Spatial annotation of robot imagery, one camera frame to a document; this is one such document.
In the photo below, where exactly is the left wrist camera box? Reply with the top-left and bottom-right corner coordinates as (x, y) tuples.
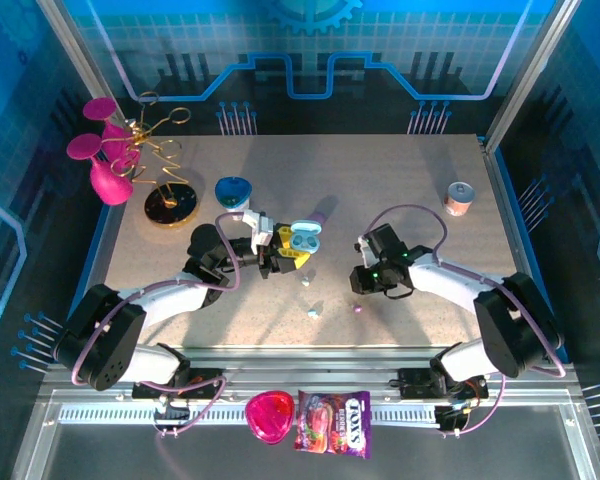
(240, 208), (277, 250)

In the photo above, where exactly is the aluminium frame beam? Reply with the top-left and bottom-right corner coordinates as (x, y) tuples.
(39, 345), (581, 407)

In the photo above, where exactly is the aluminium frame post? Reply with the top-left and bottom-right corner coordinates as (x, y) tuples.
(35, 0), (131, 139)
(482, 0), (584, 146)

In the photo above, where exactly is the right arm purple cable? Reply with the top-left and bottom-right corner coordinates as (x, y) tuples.
(362, 203), (567, 439)

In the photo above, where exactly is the white slotted cable duct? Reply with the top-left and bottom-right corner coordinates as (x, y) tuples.
(58, 405), (449, 425)

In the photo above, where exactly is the pink heart-shaped plastic bowl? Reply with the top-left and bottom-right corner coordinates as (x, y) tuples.
(244, 390), (296, 445)

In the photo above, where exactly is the black wiring connector block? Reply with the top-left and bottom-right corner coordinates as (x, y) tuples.
(434, 404), (469, 436)
(152, 402), (191, 439)

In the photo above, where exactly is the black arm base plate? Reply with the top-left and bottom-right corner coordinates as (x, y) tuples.
(131, 367), (222, 401)
(398, 367), (489, 401)

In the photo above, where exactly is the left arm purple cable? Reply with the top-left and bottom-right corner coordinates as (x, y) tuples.
(70, 212), (244, 439)

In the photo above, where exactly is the aluminium side frame rail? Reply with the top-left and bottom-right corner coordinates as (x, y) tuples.
(479, 134), (556, 361)

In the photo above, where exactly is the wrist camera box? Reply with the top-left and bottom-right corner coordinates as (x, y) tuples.
(240, 208), (277, 250)
(355, 233), (376, 265)

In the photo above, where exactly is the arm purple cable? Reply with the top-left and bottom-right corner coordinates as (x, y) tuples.
(362, 203), (567, 439)
(70, 212), (244, 439)

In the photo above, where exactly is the small pink tin can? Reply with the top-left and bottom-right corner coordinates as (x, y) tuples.
(443, 181), (476, 217)

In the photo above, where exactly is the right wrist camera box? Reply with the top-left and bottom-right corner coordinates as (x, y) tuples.
(355, 233), (376, 265)

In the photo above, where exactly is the blue heart-shaped cup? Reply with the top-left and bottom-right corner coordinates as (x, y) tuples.
(214, 177), (254, 212)

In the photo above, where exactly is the magenta wine glass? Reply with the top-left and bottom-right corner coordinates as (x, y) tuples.
(83, 97), (142, 166)
(66, 133), (134, 207)

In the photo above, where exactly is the blue earbud case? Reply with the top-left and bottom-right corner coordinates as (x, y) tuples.
(288, 221), (324, 257)

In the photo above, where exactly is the purple candy bag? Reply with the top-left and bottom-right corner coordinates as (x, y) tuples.
(293, 389), (372, 460)

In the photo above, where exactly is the gold wire glass rack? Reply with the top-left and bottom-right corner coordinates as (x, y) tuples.
(107, 91), (201, 230)

